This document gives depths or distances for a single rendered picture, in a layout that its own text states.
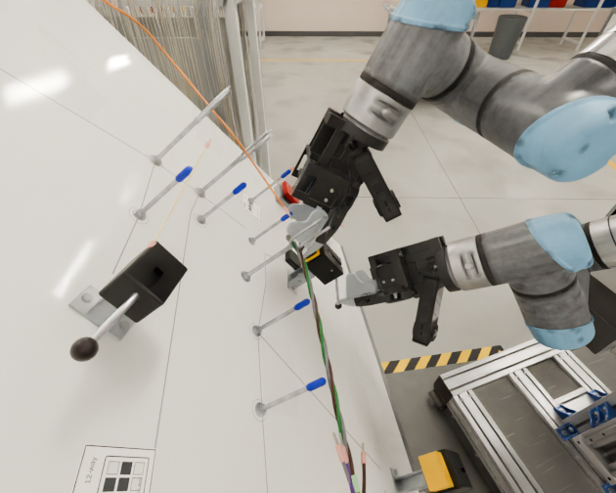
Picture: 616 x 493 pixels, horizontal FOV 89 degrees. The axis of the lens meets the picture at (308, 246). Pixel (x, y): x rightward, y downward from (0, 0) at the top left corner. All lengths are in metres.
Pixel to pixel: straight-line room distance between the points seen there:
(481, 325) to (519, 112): 1.73
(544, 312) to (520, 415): 1.12
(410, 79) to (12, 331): 0.40
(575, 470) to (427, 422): 0.50
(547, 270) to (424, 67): 0.28
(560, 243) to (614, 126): 0.15
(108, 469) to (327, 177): 0.34
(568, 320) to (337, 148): 0.37
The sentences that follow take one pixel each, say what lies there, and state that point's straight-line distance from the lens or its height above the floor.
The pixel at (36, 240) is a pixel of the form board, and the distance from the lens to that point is 0.32.
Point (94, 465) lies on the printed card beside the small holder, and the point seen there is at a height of 1.30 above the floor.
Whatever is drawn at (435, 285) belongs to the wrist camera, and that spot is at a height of 1.16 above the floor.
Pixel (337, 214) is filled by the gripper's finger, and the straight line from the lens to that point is 0.42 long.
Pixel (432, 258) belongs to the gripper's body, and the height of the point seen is 1.19.
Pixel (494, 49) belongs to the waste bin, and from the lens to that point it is 7.47.
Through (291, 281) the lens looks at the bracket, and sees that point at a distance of 0.54.
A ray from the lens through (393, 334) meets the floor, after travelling 1.83.
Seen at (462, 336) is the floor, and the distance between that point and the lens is 1.95.
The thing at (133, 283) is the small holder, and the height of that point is 1.37.
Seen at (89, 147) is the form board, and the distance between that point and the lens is 0.42.
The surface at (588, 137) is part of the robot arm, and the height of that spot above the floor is 1.41.
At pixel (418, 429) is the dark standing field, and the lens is 1.66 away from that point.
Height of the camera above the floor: 1.53
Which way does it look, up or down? 44 degrees down
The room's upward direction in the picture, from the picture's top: straight up
